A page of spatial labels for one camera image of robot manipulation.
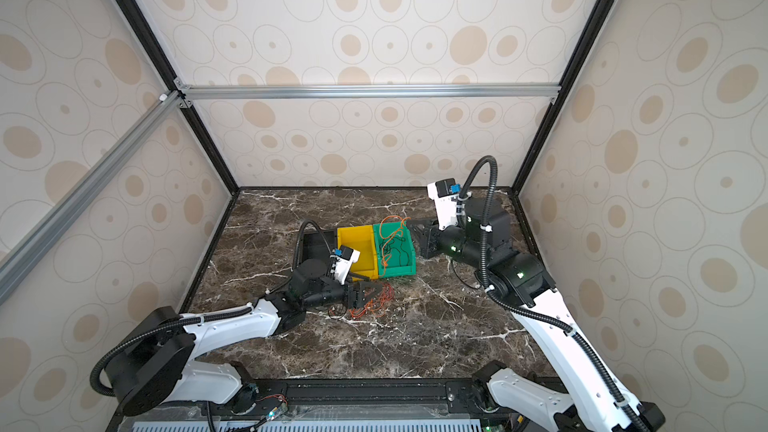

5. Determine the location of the orange cable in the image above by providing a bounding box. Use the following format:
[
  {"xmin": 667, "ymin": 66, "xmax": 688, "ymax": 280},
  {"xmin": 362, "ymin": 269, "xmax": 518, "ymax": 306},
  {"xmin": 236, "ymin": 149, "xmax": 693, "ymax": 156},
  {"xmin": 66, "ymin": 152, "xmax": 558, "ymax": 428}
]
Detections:
[{"xmin": 376, "ymin": 214, "xmax": 412, "ymax": 271}]

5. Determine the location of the black cable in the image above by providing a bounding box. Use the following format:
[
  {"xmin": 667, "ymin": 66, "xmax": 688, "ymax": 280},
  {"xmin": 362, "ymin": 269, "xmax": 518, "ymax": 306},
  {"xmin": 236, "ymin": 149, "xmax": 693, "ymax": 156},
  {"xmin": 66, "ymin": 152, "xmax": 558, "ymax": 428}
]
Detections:
[{"xmin": 383, "ymin": 233, "xmax": 412, "ymax": 268}]

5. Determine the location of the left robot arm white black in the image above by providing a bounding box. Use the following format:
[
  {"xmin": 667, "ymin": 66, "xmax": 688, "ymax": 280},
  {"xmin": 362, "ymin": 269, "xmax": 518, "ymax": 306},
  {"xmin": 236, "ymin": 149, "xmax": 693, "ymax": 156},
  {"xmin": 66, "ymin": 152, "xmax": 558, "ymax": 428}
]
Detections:
[{"xmin": 89, "ymin": 259, "xmax": 380, "ymax": 416}]

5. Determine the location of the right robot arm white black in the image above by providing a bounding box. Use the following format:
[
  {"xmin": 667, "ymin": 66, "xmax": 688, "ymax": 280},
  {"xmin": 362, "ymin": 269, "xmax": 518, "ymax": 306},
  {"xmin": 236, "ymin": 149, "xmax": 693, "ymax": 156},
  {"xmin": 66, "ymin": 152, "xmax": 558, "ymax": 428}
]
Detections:
[{"xmin": 407, "ymin": 196, "xmax": 666, "ymax": 431}]

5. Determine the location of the black plastic bin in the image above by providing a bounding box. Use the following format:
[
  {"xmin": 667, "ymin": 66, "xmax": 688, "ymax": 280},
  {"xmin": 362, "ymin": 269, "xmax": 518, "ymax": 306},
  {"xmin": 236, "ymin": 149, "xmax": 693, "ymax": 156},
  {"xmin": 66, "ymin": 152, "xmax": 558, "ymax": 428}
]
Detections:
[{"xmin": 290, "ymin": 229, "xmax": 336, "ymax": 278}]

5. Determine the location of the green plastic bin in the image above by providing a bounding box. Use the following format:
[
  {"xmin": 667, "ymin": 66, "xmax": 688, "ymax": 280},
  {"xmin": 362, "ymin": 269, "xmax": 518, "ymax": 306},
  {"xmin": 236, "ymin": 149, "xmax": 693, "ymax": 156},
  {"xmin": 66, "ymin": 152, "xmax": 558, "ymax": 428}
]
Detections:
[{"xmin": 373, "ymin": 216, "xmax": 416, "ymax": 279}]

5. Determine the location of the yellow plastic bin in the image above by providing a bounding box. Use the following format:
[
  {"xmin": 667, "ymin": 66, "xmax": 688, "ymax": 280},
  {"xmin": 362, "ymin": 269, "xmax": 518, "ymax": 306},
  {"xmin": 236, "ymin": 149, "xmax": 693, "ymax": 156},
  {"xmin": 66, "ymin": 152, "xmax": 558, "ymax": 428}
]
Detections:
[{"xmin": 337, "ymin": 225, "xmax": 379, "ymax": 280}]

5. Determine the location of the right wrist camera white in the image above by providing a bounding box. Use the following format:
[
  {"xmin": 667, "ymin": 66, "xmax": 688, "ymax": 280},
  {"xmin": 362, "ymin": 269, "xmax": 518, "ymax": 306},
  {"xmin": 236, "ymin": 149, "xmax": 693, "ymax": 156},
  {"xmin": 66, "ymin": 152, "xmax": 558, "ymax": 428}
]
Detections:
[{"xmin": 427, "ymin": 178, "xmax": 463, "ymax": 230}]

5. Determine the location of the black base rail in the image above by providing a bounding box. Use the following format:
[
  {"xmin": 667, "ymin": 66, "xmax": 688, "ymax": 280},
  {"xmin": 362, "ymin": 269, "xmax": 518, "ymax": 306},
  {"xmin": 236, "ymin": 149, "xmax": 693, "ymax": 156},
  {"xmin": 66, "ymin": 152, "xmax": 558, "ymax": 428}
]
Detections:
[{"xmin": 109, "ymin": 378, "xmax": 543, "ymax": 431}]

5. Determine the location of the horizontal aluminium frame bar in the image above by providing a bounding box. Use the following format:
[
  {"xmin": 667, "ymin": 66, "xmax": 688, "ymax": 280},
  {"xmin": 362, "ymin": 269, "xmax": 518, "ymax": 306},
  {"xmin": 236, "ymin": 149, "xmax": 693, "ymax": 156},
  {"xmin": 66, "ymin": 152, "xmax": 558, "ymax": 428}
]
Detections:
[{"xmin": 182, "ymin": 83, "xmax": 560, "ymax": 100}]

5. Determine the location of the left aluminium frame bar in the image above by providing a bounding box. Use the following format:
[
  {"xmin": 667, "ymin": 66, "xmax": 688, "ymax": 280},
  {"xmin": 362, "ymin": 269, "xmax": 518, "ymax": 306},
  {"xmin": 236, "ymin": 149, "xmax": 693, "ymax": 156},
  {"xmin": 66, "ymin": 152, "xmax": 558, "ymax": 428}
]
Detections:
[{"xmin": 1, "ymin": 91, "xmax": 181, "ymax": 302}]

